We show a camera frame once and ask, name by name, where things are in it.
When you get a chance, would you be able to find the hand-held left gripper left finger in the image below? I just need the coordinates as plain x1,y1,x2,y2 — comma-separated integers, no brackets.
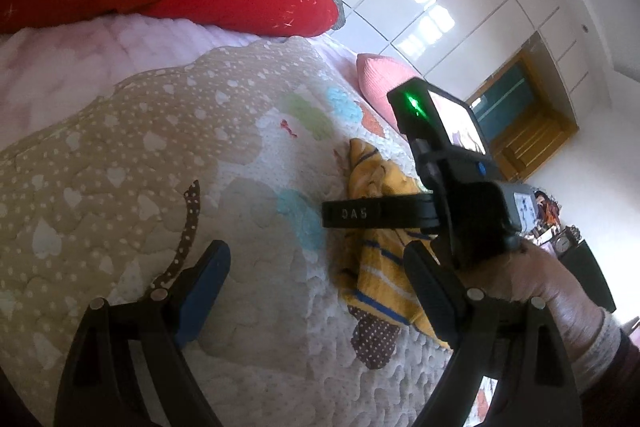
54,239,232,427

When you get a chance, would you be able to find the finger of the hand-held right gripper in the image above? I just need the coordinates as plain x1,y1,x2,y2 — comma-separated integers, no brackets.
321,193,436,229

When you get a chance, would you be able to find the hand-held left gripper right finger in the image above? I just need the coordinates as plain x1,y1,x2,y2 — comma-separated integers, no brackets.
402,241,583,427

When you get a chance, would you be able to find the yellow striped sweater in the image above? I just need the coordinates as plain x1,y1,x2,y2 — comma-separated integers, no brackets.
334,138,453,350

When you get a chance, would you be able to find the person's right forearm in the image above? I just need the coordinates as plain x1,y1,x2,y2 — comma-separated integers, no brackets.
570,307,640,410

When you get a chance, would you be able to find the person's right hand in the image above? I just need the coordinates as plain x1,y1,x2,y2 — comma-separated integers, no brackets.
457,241,610,358

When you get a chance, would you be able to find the pile of colourful clutter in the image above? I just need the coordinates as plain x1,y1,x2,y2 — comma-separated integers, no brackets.
530,189,567,240

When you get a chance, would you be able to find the wooden door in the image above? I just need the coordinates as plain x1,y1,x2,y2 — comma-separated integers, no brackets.
465,48,581,184

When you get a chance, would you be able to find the small desk clock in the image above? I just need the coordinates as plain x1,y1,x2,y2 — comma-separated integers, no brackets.
555,227,583,256

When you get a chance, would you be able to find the pink pillow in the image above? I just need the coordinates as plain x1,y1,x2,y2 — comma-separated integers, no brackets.
356,53,422,134

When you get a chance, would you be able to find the quilted patterned bedspread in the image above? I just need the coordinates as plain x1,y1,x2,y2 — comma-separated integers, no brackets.
0,14,503,427

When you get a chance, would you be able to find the black monitor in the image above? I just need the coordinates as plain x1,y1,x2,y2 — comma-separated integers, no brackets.
560,239,618,314

